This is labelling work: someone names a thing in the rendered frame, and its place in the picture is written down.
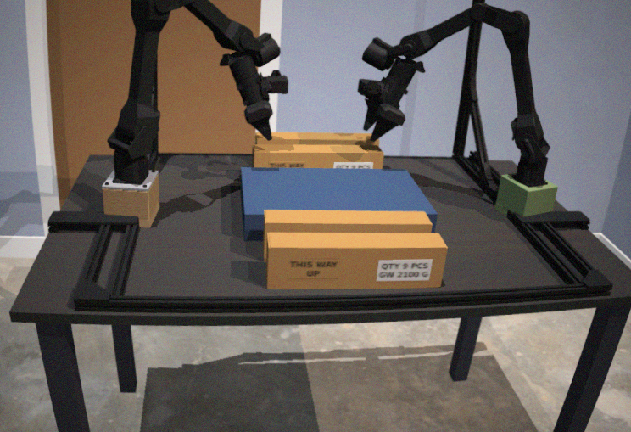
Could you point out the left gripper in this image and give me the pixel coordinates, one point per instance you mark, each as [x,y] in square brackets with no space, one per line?
[390,110]

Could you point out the blue rectangular platform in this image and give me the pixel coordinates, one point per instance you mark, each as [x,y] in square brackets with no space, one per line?
[268,188]

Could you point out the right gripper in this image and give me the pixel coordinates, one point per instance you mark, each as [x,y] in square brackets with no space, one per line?
[257,112]

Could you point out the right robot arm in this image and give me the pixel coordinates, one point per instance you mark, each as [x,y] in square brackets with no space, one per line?
[139,121]

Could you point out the brown cardboard carton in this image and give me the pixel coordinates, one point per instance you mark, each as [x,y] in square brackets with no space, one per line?
[317,156]
[316,138]
[345,221]
[355,260]

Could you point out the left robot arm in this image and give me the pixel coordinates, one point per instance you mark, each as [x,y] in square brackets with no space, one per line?
[515,28]

